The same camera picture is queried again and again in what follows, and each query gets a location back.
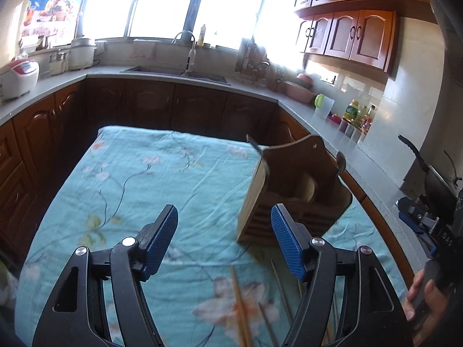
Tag metal chopstick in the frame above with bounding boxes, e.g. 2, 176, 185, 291
270, 260, 293, 325
258, 302, 279, 347

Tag metal spoon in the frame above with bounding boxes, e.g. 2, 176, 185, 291
336, 151, 347, 178

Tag metal fork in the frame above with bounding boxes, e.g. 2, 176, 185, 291
246, 134, 266, 160

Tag wooden chopstick carved handle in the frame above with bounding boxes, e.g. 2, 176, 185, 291
231, 265, 253, 347

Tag person right hand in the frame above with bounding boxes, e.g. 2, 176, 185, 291
403, 268, 453, 346

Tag wooden utensil holder box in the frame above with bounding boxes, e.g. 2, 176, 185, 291
237, 135, 353, 245

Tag teal floral tablecloth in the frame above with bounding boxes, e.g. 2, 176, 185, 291
14, 125, 410, 347

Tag green label bottle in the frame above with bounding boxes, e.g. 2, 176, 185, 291
343, 99, 359, 121

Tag pink basin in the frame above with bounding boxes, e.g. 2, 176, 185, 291
284, 73, 315, 104

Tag sink faucet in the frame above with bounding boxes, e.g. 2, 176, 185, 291
171, 30, 198, 75

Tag white pot appliance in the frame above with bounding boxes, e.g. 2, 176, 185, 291
67, 37, 96, 71

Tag yellow detergent bottle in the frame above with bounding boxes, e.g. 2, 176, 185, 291
197, 24, 206, 47

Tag white red rice cooker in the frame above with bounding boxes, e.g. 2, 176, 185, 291
0, 58, 39, 100

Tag upper wooden cabinets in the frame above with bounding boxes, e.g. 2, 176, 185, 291
294, 0, 434, 73

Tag tropical fruit poster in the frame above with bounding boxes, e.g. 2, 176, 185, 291
21, 0, 83, 46

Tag black wok with handle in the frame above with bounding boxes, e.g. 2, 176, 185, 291
398, 135, 462, 214

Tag white jug green handle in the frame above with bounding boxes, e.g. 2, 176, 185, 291
314, 93, 335, 119

